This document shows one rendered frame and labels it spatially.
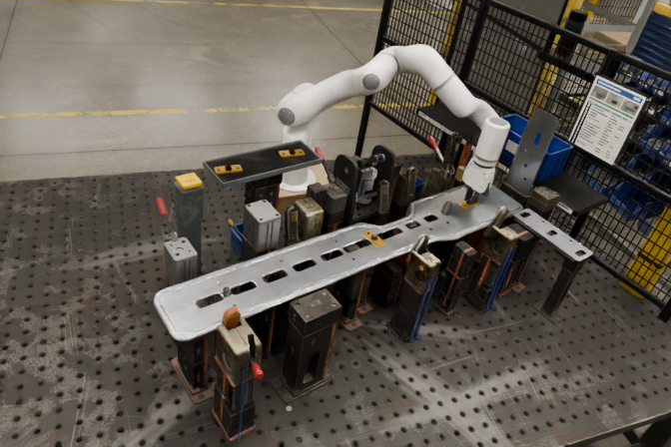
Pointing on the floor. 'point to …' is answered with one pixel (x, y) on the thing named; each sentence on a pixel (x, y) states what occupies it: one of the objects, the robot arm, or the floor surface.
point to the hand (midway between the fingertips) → (471, 197)
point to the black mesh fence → (538, 106)
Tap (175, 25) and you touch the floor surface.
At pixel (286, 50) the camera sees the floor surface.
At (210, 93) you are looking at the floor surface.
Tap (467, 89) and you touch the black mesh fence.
